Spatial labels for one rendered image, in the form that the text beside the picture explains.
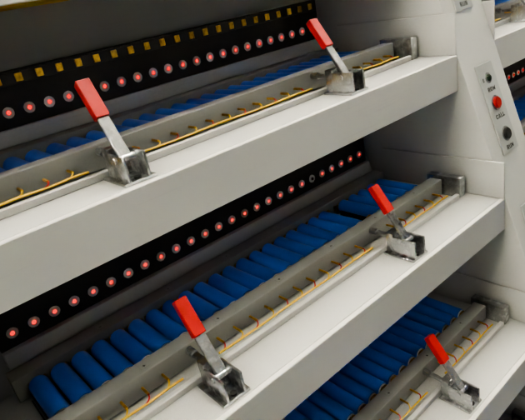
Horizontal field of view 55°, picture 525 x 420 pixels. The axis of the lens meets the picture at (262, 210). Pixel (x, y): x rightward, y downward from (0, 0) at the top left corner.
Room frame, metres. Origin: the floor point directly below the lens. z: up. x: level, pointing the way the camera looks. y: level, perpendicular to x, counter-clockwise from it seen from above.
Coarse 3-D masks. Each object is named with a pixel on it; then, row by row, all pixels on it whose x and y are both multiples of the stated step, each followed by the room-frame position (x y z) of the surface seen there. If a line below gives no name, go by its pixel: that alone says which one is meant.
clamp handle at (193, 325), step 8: (184, 296) 0.42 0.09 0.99; (176, 304) 0.41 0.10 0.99; (184, 304) 0.41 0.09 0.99; (184, 312) 0.41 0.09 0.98; (192, 312) 0.41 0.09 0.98; (184, 320) 0.41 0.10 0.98; (192, 320) 0.41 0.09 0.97; (192, 328) 0.41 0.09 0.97; (200, 328) 0.41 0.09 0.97; (192, 336) 0.41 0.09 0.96; (200, 336) 0.41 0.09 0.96; (200, 344) 0.40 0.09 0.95; (208, 344) 0.41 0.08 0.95; (208, 352) 0.40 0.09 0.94; (216, 352) 0.41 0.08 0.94; (208, 360) 0.40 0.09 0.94; (216, 360) 0.40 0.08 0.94; (216, 368) 0.40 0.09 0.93; (224, 368) 0.40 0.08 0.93
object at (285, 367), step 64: (320, 192) 0.70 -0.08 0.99; (448, 192) 0.67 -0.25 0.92; (192, 256) 0.58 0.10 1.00; (384, 256) 0.56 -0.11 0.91; (448, 256) 0.56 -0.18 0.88; (64, 320) 0.50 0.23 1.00; (320, 320) 0.47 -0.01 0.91; (384, 320) 0.50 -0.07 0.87; (256, 384) 0.40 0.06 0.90; (320, 384) 0.44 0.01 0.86
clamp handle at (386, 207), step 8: (376, 184) 0.56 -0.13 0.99; (376, 192) 0.56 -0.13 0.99; (376, 200) 0.56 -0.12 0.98; (384, 200) 0.56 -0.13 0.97; (384, 208) 0.55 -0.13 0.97; (392, 208) 0.56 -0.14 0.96; (392, 216) 0.55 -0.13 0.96; (392, 224) 0.55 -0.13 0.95; (400, 224) 0.55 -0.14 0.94; (400, 232) 0.55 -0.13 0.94
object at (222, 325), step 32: (416, 192) 0.65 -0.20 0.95; (384, 224) 0.60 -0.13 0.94; (320, 256) 0.54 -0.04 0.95; (256, 288) 0.51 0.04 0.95; (288, 288) 0.51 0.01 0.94; (224, 320) 0.46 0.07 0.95; (256, 320) 0.47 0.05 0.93; (160, 352) 0.44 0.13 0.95; (128, 384) 0.41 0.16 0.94; (160, 384) 0.43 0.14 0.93; (64, 416) 0.38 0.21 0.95; (96, 416) 0.39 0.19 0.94; (128, 416) 0.39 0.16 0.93
